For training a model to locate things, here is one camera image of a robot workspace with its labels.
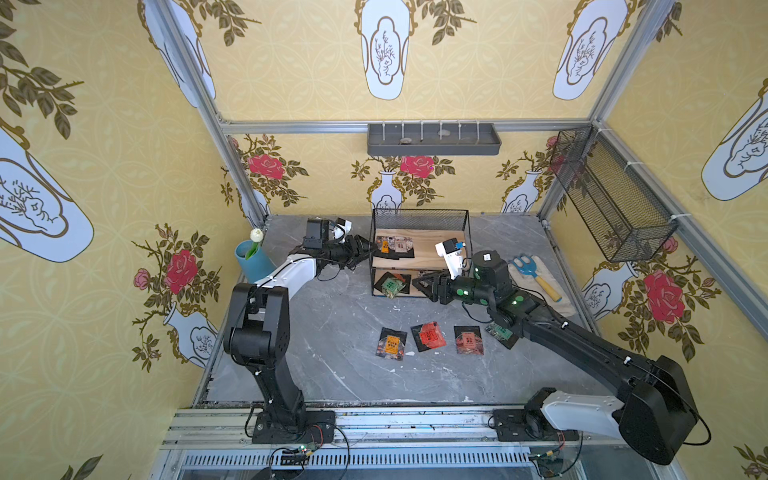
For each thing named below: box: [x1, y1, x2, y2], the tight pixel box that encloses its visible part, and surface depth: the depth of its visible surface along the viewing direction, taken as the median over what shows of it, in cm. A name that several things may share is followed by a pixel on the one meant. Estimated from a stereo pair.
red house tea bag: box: [454, 326, 484, 355], surface depth 90 cm
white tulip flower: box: [245, 228, 264, 260], surface depth 79 cm
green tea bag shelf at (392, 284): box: [374, 271, 411, 299], surface depth 100 cm
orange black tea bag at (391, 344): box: [375, 327, 408, 361], surface depth 90 cm
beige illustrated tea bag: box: [388, 236, 414, 253], surface depth 92 cm
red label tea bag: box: [410, 322, 447, 352], surface depth 92 cm
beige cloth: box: [508, 255, 577, 317], surface depth 102 cm
